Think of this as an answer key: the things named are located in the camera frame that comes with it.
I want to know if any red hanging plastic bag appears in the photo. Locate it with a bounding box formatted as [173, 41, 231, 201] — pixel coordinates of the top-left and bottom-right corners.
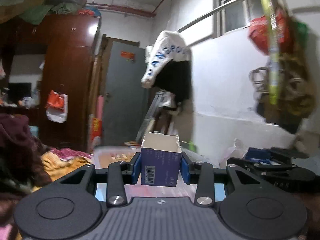
[248, 7, 293, 55]

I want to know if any dark red wooden wardrobe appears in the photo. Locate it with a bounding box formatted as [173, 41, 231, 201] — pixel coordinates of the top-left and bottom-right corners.
[1, 14, 101, 151]

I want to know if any orange white plastic bag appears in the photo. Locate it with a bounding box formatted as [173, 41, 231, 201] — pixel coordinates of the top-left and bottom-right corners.
[46, 90, 68, 124]

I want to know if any dark maroon clothes pile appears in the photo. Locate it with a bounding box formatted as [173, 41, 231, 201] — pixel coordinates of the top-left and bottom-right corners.
[0, 113, 53, 196]

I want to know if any white printed hanging shirt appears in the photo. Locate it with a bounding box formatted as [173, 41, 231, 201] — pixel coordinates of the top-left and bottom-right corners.
[141, 30, 190, 89]

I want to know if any blue plastic bag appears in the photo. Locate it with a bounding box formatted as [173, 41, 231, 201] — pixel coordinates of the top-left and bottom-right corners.
[245, 147, 271, 161]

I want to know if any grey metal door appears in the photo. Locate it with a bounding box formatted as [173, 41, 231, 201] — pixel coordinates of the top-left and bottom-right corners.
[101, 42, 148, 146]

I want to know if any blue cardboard box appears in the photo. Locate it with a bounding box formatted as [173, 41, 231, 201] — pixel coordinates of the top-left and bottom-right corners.
[141, 132, 182, 187]

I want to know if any black hanging garment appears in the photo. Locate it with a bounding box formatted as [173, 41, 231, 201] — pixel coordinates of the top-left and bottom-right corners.
[153, 61, 191, 105]

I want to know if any yellow green hanging strip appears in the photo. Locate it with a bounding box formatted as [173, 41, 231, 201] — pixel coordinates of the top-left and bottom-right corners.
[260, 0, 280, 105]

